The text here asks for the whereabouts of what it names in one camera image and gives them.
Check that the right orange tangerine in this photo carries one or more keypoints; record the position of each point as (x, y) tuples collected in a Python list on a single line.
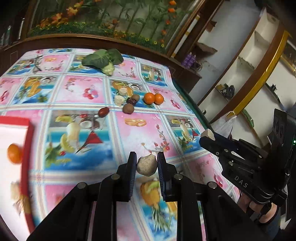
[(158, 99)]

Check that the brown kiwi-like fruit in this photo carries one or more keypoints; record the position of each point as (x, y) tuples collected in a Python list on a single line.
[(136, 97)]

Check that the orange tangerine in tray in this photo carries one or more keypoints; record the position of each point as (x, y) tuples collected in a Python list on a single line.
[(15, 154)]

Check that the dark wooden cabinet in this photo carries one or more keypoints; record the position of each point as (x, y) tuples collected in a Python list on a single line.
[(15, 23)]

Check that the green leafy cabbage vegetable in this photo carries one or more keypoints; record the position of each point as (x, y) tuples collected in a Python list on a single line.
[(105, 60)]

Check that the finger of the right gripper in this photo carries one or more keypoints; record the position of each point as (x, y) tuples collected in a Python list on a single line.
[(210, 145)]

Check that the artificial flower glass display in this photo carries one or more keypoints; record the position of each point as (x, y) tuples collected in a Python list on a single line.
[(151, 24)]

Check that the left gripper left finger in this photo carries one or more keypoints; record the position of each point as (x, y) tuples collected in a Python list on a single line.
[(117, 187)]

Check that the left orange tangerine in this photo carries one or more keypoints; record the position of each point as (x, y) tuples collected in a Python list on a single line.
[(149, 98)]

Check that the red white tray box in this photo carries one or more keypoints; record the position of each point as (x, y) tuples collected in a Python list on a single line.
[(16, 217)]

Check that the red jujube date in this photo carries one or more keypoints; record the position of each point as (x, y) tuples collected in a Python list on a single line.
[(103, 112)]

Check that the dark red jujube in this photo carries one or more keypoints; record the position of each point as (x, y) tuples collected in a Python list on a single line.
[(132, 101)]

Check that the cream fruit slice piece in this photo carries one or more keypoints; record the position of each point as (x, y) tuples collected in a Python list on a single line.
[(209, 134)]

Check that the person's right hand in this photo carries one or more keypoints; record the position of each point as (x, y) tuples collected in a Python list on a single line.
[(263, 212)]

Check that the purple bottles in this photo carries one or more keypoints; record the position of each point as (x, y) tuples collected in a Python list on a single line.
[(189, 60)]

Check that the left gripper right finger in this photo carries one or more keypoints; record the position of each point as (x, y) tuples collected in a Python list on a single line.
[(178, 188)]

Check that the white plastic bag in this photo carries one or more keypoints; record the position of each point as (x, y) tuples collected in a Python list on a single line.
[(224, 124)]

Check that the white wall shelf unit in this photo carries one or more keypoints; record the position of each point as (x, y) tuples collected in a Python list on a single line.
[(259, 79)]

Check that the fruit print tablecloth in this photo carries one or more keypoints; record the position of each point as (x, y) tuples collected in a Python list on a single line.
[(72, 144)]

